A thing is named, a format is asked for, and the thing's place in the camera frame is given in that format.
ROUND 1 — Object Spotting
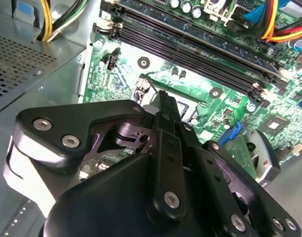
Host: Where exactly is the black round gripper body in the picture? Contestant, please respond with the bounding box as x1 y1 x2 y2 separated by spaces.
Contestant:
43 153 232 237

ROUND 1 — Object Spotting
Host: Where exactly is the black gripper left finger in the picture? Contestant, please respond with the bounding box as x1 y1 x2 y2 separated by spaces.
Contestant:
2 90 189 221

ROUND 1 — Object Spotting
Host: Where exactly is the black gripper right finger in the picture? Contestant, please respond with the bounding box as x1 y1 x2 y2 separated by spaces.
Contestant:
177 122 302 237

